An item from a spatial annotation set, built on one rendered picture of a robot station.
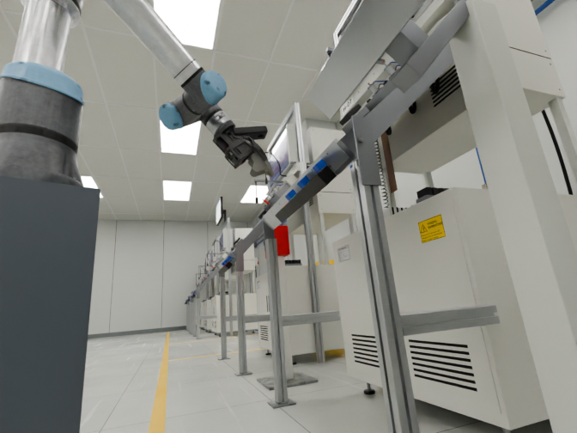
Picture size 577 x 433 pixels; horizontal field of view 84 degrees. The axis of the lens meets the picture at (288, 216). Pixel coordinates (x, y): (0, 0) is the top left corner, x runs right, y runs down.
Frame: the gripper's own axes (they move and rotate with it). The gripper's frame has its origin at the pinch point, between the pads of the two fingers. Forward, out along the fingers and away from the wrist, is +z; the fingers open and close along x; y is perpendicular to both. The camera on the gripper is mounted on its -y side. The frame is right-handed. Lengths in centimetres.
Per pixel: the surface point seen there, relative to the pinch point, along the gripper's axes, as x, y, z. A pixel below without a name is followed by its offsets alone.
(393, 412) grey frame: 34, 35, 52
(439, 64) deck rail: 32, -50, 11
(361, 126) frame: 36.1, -4.6, 9.8
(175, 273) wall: -849, -42, -68
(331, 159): 24.4, -1.6, 10.6
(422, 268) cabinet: 15, -6, 51
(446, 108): 10, -73, 26
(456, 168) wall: -100, -195, 87
